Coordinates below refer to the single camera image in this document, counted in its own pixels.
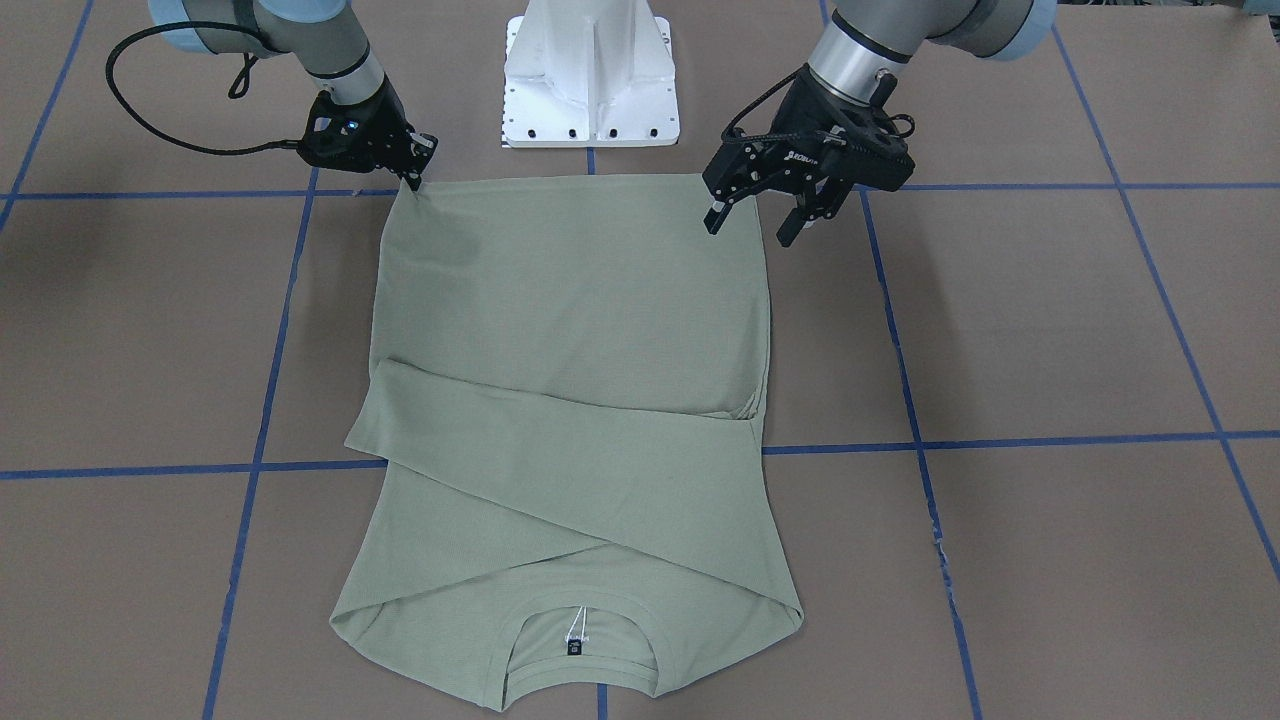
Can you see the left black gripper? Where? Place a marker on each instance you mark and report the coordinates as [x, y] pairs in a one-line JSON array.
[[800, 152]]

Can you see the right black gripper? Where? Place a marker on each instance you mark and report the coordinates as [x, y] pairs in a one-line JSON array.
[[383, 113]]

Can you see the sage green long-sleeve shirt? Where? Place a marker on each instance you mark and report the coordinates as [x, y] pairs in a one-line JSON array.
[[567, 381]]

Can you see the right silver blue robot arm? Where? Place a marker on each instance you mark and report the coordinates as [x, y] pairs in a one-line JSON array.
[[325, 36]]

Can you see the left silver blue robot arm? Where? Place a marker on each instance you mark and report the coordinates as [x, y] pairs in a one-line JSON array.
[[868, 44]]

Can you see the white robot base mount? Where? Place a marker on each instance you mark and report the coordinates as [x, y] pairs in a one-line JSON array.
[[589, 75]]

